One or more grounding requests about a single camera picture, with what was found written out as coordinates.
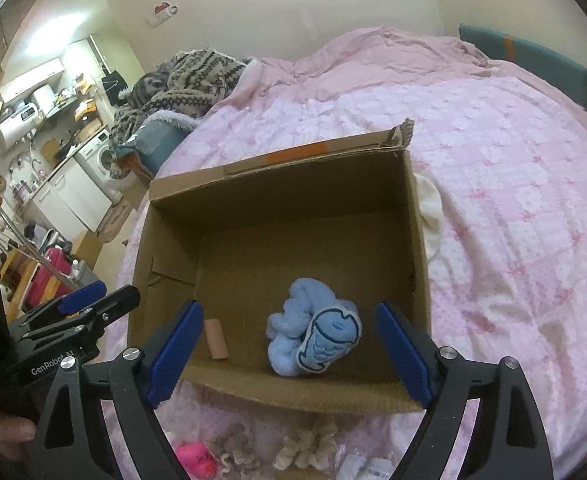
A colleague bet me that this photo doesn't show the pink round soft toy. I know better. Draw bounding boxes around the pink round soft toy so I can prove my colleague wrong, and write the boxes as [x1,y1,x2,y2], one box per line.
[175,442,220,480]

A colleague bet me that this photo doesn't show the light blue plush toy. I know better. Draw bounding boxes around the light blue plush toy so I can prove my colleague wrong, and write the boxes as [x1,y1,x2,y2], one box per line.
[266,278,363,377]

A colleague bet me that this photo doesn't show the beige lace scrunchie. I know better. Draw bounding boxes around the beige lace scrunchie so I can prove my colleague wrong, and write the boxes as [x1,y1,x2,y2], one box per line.
[206,422,262,479]

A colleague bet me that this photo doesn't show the clear plastic packet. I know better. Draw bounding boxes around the clear plastic packet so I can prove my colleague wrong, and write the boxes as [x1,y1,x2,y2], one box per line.
[336,453,394,480]

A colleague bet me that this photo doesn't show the cream ruffled scrunchie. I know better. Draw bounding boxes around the cream ruffled scrunchie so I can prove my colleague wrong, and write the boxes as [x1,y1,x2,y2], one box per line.
[272,422,338,471]

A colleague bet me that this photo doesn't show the person's left hand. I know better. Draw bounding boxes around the person's left hand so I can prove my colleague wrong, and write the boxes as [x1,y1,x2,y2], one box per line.
[0,411,36,463]

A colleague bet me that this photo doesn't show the grey trash bin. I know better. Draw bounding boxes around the grey trash bin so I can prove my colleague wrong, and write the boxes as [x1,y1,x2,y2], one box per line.
[70,259,99,287]

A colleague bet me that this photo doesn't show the red suitcase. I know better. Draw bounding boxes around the red suitcase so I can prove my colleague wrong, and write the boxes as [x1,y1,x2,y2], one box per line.
[23,246,72,312]

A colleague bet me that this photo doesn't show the pink cylinder roll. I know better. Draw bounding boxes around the pink cylinder roll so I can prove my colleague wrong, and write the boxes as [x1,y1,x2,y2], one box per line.
[204,318,229,360]

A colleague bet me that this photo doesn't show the white kitchen cabinet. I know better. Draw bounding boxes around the white kitchen cabinet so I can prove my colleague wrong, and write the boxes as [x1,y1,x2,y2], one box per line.
[22,158,112,240]

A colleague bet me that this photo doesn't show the brown cardboard box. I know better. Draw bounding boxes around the brown cardboard box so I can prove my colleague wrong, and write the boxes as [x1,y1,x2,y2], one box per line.
[128,122,430,415]

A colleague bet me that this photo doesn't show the white washing machine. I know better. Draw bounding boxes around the white washing machine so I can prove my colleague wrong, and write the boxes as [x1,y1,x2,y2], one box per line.
[73,128,122,205]

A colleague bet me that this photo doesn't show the grey blue pillow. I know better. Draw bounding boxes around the grey blue pillow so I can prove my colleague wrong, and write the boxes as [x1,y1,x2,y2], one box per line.
[115,110,200,180]

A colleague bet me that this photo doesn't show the white water heater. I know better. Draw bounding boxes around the white water heater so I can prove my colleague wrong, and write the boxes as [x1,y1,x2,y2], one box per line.
[0,103,39,152]

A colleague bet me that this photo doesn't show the pink patterned bed duvet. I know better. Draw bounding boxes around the pink patterned bed duvet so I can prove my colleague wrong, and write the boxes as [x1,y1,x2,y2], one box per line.
[157,28,587,479]

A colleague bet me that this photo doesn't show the black hanging garment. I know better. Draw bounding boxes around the black hanging garment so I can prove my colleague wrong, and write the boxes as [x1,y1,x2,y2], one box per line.
[101,70,128,106]

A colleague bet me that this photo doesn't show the patterned knit blanket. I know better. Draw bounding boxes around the patterned knit blanket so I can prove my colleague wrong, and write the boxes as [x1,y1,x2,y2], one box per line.
[109,48,251,180]

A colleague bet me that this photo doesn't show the teal cushion with orange stripe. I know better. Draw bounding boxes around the teal cushion with orange stripe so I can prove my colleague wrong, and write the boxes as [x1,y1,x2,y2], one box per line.
[458,24,587,109]

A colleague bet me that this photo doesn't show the wall power strip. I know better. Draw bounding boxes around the wall power strip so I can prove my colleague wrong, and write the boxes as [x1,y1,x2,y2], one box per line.
[147,1,179,28]

